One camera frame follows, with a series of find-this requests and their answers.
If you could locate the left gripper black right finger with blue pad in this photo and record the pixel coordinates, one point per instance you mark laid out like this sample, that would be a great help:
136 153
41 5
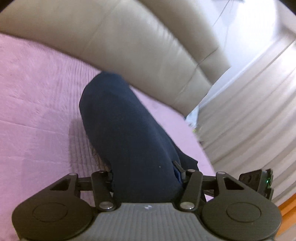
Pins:
192 188

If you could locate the beige leather headboard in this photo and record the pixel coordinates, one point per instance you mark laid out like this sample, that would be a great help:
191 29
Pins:
166 49

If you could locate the pink quilted bedspread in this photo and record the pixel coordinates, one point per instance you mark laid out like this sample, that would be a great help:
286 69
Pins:
42 135

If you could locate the navy blue garment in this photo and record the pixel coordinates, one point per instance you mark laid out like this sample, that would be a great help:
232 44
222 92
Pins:
144 160

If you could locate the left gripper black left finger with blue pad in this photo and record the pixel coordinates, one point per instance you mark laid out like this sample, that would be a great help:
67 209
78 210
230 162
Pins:
101 191

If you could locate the cream window curtain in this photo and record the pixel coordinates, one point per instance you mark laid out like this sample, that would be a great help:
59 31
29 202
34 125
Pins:
251 125

